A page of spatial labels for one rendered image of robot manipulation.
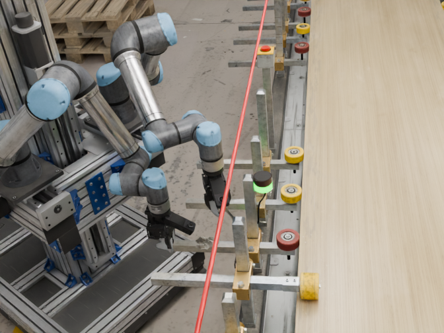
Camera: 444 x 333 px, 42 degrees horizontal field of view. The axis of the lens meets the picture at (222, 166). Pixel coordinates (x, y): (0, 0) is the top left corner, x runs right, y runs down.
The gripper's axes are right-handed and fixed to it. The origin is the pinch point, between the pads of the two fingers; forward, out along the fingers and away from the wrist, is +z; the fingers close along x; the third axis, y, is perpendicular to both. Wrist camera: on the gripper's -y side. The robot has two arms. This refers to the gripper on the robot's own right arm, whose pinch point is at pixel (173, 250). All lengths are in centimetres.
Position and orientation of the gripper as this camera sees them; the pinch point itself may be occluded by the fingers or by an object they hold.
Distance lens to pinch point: 214.7
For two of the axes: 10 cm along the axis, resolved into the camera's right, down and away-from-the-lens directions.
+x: -1.4, 6.0, -7.9
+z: 0.8, 8.0, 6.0
